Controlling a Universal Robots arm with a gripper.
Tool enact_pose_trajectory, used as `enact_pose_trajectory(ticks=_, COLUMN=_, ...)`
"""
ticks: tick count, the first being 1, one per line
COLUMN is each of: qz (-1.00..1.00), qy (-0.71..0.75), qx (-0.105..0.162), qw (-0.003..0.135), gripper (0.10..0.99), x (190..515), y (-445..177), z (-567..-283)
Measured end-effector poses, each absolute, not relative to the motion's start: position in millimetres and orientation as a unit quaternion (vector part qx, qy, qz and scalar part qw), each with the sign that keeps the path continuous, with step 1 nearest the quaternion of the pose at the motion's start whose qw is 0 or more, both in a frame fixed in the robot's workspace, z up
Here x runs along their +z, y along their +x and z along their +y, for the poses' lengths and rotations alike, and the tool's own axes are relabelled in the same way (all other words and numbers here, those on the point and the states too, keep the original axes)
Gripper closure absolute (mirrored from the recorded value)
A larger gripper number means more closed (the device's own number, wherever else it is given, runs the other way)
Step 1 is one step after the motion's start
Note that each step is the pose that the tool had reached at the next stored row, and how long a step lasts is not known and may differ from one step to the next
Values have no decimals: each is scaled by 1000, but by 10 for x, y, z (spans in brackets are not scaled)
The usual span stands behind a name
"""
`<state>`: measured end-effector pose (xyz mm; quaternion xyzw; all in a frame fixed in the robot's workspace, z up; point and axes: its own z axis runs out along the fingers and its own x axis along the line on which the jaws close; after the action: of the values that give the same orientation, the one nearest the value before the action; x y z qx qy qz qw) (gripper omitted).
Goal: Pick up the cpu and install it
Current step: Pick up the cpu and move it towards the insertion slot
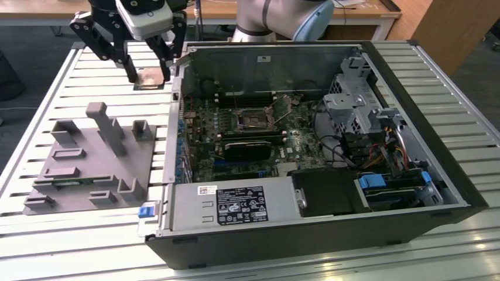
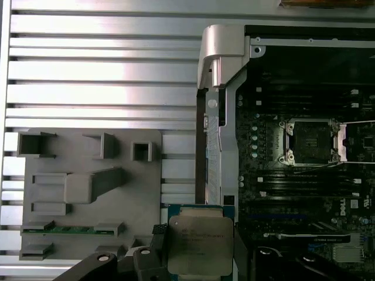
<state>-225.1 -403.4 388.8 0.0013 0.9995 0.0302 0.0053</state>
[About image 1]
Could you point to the wooden desk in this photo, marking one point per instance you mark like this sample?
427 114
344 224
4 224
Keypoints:
39 11

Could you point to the metal drive cage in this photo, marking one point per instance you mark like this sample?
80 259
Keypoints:
351 102

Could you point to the black RAM slot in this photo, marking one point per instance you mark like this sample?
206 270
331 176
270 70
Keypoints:
250 138
278 141
250 104
250 101
250 97
250 94
250 133

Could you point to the black plastic shroud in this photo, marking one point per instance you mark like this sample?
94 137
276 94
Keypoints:
328 193

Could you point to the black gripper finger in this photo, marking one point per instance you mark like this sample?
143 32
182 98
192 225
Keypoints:
166 70
131 73

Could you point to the silver power supply unit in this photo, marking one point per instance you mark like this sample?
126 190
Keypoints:
187 210

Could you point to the black graphics card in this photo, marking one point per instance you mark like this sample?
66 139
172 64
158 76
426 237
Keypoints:
246 152

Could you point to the blue plastic drive clip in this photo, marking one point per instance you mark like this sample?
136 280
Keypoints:
427 178

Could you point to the white paper sheet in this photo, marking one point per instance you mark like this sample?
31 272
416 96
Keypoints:
351 2

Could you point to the silver chipset heat sink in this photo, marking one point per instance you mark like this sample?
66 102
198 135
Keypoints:
287 169

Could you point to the blue case latch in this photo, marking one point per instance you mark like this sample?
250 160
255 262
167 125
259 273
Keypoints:
146 212

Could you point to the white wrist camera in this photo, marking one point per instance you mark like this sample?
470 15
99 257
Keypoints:
144 20

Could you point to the thin metal locking lever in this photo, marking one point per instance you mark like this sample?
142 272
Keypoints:
235 99

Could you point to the wooden cabinet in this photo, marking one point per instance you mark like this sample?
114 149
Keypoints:
450 29

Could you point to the green motherboard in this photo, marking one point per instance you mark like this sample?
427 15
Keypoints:
304 146

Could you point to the CPU socket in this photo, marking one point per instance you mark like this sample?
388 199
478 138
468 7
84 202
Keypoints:
254 118

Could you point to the silver CPU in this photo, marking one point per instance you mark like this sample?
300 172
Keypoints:
150 76

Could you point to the grey parts rack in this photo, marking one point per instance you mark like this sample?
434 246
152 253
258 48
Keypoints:
94 164

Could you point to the green RAM stick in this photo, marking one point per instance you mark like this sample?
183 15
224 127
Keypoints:
74 182

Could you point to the blue disk carrier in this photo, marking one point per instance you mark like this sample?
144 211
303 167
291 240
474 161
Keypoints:
371 181

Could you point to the blue expansion slot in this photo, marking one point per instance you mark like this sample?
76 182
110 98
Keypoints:
219 160

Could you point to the black open PC case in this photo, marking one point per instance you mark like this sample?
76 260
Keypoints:
274 248

